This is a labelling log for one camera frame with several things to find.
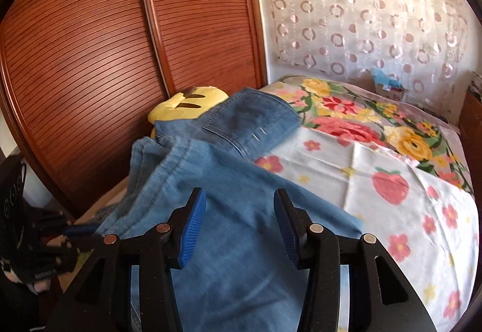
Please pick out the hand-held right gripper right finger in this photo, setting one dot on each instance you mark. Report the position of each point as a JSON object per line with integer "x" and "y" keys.
{"x": 288, "y": 238}

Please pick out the white strawberry flower print sheet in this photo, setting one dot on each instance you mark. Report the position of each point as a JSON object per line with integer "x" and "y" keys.
{"x": 376, "y": 166}

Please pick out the sheer circle pattern curtain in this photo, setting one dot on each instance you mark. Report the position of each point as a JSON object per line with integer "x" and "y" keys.
{"x": 357, "y": 15}

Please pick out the slatted wooden wardrobe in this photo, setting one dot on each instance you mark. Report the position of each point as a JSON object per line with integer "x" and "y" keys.
{"x": 94, "y": 53}

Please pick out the yellow plush toy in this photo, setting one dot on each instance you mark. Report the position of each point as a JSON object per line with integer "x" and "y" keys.
{"x": 188, "y": 102}

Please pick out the blue denim pants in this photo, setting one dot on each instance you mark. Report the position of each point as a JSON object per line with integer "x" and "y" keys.
{"x": 233, "y": 260}

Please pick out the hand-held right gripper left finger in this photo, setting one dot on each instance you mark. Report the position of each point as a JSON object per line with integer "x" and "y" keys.
{"x": 192, "y": 230}

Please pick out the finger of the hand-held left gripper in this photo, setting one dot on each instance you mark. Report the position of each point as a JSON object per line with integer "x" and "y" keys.
{"x": 81, "y": 231}

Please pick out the wooden side cabinet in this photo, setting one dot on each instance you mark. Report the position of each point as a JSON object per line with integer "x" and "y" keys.
{"x": 473, "y": 113}

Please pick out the floral plush blanket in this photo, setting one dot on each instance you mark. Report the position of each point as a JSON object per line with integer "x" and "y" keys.
{"x": 350, "y": 128}

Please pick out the cardboard box with blue cloth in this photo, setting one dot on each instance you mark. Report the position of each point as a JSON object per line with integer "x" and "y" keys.
{"x": 389, "y": 85}

